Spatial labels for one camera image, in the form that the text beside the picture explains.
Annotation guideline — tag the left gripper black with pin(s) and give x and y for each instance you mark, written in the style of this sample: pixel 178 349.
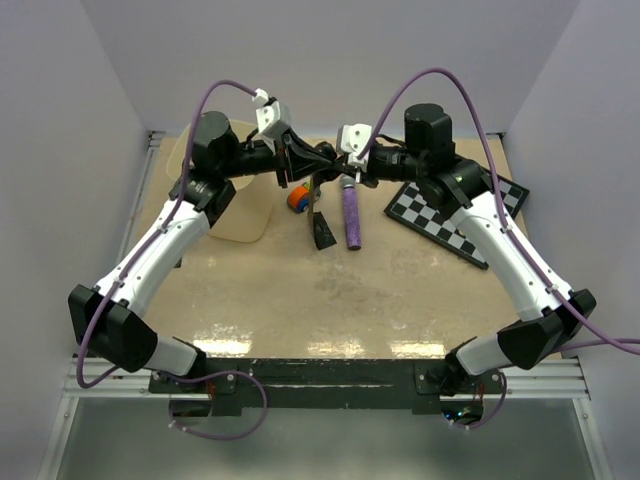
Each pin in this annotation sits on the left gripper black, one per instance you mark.
pixel 299 162

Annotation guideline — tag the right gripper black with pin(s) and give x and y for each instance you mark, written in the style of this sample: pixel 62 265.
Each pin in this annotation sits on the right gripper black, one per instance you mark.
pixel 366 178

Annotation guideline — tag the black trash bag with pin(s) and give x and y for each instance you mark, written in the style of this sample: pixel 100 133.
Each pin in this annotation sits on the black trash bag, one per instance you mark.
pixel 321 233

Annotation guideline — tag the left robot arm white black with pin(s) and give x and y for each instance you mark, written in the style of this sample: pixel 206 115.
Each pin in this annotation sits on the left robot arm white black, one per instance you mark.
pixel 107 318

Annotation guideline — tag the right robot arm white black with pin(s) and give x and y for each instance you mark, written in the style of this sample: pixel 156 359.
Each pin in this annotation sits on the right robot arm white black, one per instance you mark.
pixel 461 191

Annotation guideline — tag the beige plastic trash bin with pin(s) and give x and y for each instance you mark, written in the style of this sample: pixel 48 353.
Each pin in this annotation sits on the beige plastic trash bin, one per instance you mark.
pixel 246 217

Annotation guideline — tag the purple glitter microphone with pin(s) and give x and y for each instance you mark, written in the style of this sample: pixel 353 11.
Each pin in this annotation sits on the purple glitter microphone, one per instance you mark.
pixel 351 213

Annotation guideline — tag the colourful toy car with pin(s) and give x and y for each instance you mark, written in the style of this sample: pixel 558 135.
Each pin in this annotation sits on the colourful toy car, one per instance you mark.
pixel 298 199

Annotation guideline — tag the black white chessboard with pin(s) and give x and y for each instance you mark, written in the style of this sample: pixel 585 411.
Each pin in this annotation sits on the black white chessboard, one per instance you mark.
pixel 411 210

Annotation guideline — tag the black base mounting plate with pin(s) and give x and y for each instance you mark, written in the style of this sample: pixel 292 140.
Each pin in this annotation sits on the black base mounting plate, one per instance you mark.
pixel 418 385

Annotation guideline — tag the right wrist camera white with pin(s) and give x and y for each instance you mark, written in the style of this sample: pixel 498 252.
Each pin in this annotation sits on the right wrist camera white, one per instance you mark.
pixel 353 137

